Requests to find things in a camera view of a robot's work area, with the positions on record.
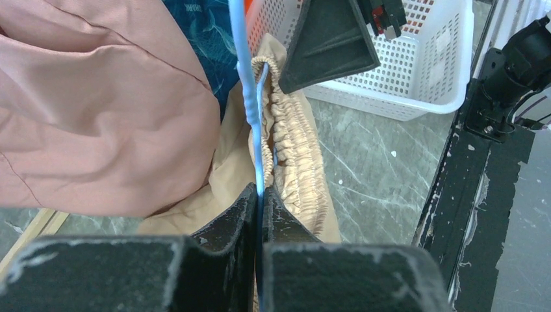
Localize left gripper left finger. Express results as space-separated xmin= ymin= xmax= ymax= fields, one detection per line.
xmin=1 ymin=184 xmax=257 ymax=311

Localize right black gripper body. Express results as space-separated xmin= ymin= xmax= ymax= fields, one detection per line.
xmin=358 ymin=0 xmax=407 ymax=40

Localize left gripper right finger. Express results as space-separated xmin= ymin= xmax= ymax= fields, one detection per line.
xmin=261 ymin=187 xmax=451 ymax=311

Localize orange shorts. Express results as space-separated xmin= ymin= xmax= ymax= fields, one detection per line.
xmin=244 ymin=0 xmax=254 ymax=14

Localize blue patterned shorts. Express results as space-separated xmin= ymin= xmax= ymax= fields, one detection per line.
xmin=163 ymin=0 xmax=239 ymax=118

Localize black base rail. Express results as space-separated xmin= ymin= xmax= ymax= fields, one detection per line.
xmin=411 ymin=47 xmax=537 ymax=312

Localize wooden clothes rack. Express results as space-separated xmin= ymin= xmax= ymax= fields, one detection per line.
xmin=1 ymin=208 xmax=70 ymax=278

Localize beige shorts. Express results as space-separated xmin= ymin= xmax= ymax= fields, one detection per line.
xmin=137 ymin=34 xmax=341 ymax=243

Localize white plastic basket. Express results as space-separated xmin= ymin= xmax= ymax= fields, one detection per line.
xmin=246 ymin=0 xmax=474 ymax=121

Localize blue wire hanger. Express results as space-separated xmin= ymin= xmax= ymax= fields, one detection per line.
xmin=228 ymin=0 xmax=279 ymax=199

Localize pink shorts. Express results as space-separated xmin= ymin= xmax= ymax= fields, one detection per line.
xmin=1 ymin=1 xmax=220 ymax=217

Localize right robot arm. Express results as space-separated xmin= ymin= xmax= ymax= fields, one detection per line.
xmin=279 ymin=1 xmax=550 ymax=142

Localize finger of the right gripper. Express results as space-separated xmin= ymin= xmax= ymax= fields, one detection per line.
xmin=279 ymin=0 xmax=380 ymax=94

